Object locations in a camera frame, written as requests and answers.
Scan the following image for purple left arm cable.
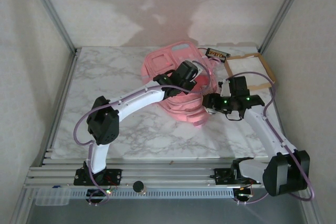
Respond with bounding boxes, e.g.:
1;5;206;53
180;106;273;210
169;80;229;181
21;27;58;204
73;61;213;206

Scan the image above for grey slotted cable duct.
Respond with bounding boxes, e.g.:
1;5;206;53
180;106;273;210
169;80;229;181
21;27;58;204
34;188;234;199

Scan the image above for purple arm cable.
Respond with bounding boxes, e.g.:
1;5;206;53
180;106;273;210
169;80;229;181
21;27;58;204
228;71;316;206
73;61;213;206

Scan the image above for black round knob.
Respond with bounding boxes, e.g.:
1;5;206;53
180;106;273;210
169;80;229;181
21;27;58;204
132;180;146;196

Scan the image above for black box with orange print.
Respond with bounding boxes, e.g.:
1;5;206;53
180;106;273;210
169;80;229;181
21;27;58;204
206;47;232;62

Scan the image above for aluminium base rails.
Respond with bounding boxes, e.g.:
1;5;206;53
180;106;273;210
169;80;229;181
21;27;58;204
23;158;312;189

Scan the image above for aluminium frame leg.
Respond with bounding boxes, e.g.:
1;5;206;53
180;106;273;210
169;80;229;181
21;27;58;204
298;187;326;224
10;187;36;224

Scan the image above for aluminium side rail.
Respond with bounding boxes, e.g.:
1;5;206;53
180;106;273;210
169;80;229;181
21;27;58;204
39;48;81;167

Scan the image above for pink backpack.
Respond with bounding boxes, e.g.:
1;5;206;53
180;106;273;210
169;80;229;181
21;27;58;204
140;40;221;128

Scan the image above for clear plastic organizer box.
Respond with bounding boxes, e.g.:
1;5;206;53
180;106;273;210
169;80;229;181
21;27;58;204
34;187;71;207

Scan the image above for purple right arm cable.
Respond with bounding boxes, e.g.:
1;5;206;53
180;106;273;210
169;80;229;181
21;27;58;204
228;71;316;206

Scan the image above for small circuit board with LED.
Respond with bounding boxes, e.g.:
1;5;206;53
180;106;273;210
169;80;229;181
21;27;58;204
103;186;119;196
235;186;254;200

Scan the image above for cardboard tray with white paper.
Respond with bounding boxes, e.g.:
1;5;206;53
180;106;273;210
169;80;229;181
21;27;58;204
225;52;277;92

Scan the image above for aluminium frame post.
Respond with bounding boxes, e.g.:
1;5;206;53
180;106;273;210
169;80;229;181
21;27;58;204
257;0;311;54
24;0;79;56

